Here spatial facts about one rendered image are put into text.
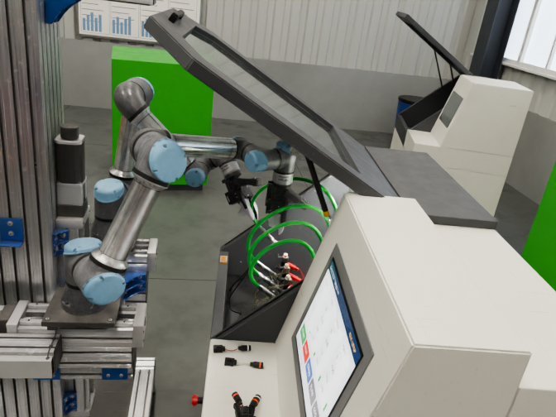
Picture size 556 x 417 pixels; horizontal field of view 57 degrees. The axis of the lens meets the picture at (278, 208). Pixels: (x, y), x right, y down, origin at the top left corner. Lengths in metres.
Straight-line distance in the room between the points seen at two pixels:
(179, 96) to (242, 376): 3.78
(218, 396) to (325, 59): 7.33
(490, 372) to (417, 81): 8.16
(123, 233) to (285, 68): 7.00
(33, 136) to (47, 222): 0.29
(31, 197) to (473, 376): 1.42
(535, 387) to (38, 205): 1.52
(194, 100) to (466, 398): 4.40
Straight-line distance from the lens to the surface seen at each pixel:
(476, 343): 0.99
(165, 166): 1.49
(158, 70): 5.02
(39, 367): 1.80
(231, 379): 1.63
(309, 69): 8.45
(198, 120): 5.16
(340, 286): 1.31
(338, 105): 8.68
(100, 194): 2.14
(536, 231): 4.86
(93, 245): 1.70
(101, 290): 1.59
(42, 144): 1.76
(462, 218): 1.67
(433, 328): 0.99
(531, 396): 1.10
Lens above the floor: 2.08
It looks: 24 degrees down
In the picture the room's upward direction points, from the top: 8 degrees clockwise
